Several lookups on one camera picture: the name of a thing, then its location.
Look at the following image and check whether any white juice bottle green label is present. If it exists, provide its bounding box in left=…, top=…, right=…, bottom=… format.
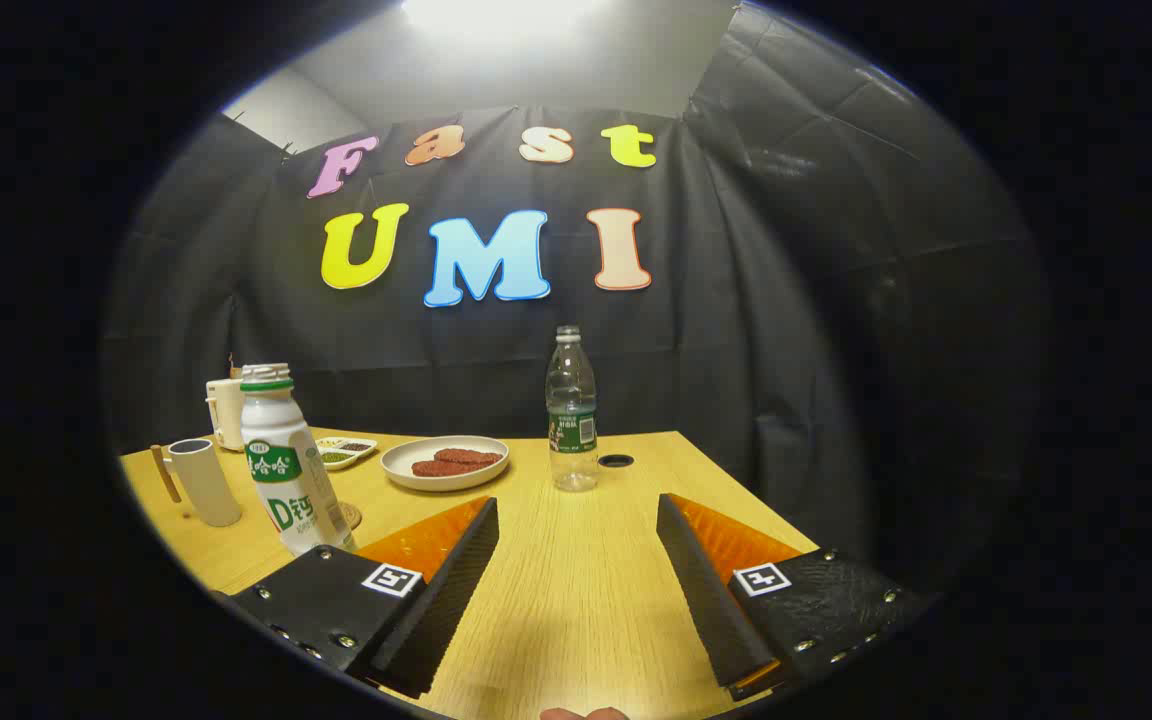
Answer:
left=239, top=363, right=357, bottom=557

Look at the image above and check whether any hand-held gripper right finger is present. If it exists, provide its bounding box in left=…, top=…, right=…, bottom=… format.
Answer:
left=655, top=492, right=924, bottom=700

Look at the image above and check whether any cream toaster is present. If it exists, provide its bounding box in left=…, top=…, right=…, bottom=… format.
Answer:
left=205, top=377, right=247, bottom=453

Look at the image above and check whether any wooden table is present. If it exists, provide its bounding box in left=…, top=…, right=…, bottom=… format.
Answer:
left=121, top=428, right=822, bottom=720

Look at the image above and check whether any clear plastic water bottle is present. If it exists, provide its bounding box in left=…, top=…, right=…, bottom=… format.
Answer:
left=545, top=325, right=600, bottom=492

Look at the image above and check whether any black backdrop cloth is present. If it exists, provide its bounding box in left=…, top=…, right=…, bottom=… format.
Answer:
left=101, top=5, right=1052, bottom=591

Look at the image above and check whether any white round plate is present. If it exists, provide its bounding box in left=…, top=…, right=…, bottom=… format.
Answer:
left=380, top=436, right=511, bottom=492

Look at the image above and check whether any white divided bean dish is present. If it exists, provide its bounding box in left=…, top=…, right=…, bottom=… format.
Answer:
left=314, top=437, right=378, bottom=471

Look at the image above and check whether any white cup wooden handle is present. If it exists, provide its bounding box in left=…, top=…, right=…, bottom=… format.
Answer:
left=149, top=438, right=243, bottom=528

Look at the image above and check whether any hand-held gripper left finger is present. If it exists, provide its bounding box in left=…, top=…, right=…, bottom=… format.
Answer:
left=221, top=495, right=500, bottom=699

